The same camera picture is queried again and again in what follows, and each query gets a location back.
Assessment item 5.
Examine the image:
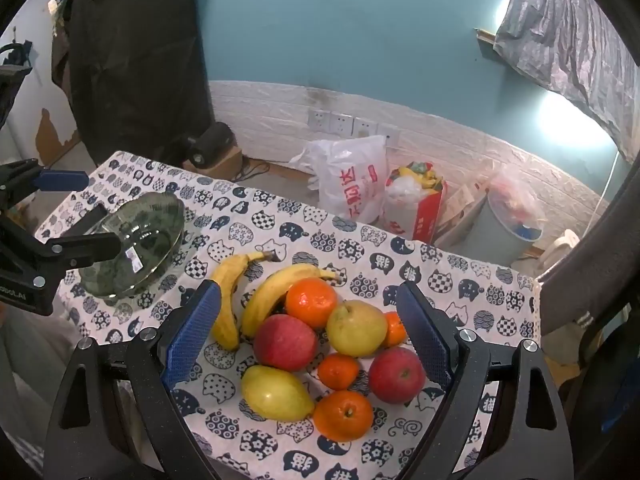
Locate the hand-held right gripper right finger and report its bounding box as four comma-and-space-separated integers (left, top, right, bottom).
395, 280, 576, 480

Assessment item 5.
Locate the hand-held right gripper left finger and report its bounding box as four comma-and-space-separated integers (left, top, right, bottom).
44, 280, 223, 480

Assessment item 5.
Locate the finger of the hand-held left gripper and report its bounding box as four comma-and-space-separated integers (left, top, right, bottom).
0, 159, 90, 211
20, 205, 123, 286

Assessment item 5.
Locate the red apple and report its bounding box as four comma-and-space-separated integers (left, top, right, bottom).
368, 346, 427, 405
253, 314, 319, 373

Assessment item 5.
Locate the clear glass bowl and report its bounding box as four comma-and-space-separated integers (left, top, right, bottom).
77, 191, 187, 306

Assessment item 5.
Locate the small orange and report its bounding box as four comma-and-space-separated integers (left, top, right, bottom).
317, 353, 362, 392

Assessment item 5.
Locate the medium orange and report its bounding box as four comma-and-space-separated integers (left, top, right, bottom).
382, 311, 408, 348

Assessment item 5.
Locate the short curved yellow banana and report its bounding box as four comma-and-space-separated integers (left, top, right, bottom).
209, 249, 281, 352

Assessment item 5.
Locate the round yellow-green pear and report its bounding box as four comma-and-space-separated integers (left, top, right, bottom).
326, 300, 390, 358

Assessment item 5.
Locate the long yellow banana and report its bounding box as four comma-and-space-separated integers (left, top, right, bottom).
240, 263, 346, 339

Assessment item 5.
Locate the elongated yellow-green pear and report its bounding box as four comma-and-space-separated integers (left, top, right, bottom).
241, 365, 316, 422

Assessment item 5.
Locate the large orange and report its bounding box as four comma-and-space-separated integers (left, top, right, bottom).
285, 277, 339, 331
313, 390, 375, 443

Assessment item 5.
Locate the cat print tablecloth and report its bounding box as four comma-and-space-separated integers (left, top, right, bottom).
32, 150, 543, 480

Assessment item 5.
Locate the light blue bin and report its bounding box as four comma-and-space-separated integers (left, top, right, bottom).
462, 190, 548, 263

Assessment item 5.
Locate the red and white carton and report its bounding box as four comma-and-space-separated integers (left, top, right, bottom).
382, 161, 448, 243

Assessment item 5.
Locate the brown paper bag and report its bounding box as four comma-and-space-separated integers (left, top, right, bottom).
435, 180, 488, 248

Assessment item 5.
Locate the black hanging cloth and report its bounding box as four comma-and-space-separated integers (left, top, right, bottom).
65, 0, 211, 166

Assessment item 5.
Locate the crumpled white plastic bag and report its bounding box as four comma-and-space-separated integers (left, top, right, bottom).
387, 175, 426, 211

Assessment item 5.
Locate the black speaker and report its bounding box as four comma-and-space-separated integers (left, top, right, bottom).
187, 122, 236, 168

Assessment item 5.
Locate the cardboard box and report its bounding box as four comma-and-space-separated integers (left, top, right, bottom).
182, 145, 246, 181

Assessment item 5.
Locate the colourful packet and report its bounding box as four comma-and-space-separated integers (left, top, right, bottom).
400, 161, 443, 188

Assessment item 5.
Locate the pink plastic bag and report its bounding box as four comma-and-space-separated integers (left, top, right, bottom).
487, 165, 546, 226

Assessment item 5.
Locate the white plastic bag red print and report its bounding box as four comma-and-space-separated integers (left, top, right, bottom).
290, 135, 391, 223

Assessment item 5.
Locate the wooden strip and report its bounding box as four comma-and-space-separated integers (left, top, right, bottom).
475, 27, 501, 58

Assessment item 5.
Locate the grey curtain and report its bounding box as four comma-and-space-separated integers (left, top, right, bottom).
492, 0, 640, 161

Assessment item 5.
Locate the black cable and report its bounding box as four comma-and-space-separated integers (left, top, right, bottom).
235, 157, 273, 181

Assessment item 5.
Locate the white cable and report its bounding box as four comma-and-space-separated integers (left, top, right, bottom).
595, 152, 618, 226

